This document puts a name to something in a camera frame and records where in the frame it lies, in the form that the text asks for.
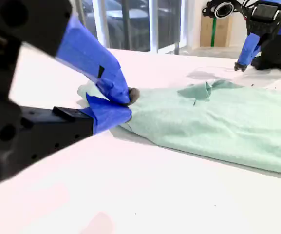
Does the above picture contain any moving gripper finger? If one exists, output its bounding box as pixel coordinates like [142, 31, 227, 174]
[0, 0, 141, 106]

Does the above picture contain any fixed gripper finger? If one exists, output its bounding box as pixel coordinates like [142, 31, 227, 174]
[234, 33, 262, 72]
[20, 94, 133, 171]

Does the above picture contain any brown cardboard box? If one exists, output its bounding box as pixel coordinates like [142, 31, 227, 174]
[199, 15, 233, 48]

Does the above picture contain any pale green T-shirt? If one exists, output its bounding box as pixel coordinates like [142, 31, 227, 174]
[77, 79, 281, 176]

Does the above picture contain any glass window with frames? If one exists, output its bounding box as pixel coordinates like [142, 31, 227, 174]
[78, 0, 187, 56]

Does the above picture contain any green strip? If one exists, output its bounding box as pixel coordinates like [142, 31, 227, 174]
[210, 18, 217, 47]

